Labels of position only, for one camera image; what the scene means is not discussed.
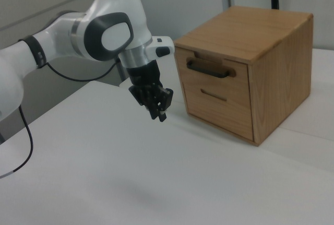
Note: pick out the wooden two-drawer cabinet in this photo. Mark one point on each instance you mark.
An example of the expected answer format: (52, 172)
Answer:
(279, 84)

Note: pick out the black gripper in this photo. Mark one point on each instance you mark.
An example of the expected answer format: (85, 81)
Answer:
(144, 76)

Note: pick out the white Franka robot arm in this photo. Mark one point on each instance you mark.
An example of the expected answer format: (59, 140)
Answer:
(60, 37)

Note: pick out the wooden drawer with slot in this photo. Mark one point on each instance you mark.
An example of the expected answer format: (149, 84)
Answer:
(219, 112)

